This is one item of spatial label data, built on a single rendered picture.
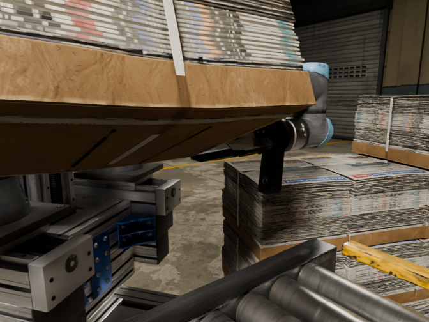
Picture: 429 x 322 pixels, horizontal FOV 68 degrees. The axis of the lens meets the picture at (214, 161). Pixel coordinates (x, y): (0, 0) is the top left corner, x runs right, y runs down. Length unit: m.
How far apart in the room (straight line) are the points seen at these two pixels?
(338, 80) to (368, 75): 0.77
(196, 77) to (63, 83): 0.12
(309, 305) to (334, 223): 0.58
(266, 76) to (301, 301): 0.30
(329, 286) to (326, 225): 0.50
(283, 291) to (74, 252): 0.41
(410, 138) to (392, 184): 0.22
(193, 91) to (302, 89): 0.16
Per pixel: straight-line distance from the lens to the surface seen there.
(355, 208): 1.06
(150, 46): 0.30
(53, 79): 0.25
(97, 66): 0.26
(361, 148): 1.43
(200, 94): 0.30
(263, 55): 0.38
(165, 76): 0.29
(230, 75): 0.33
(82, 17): 0.29
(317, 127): 0.76
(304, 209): 0.95
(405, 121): 1.28
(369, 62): 8.61
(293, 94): 0.39
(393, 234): 1.18
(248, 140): 0.55
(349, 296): 0.51
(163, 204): 1.05
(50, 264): 0.66
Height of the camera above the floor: 1.06
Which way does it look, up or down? 11 degrees down
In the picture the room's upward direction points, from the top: straight up
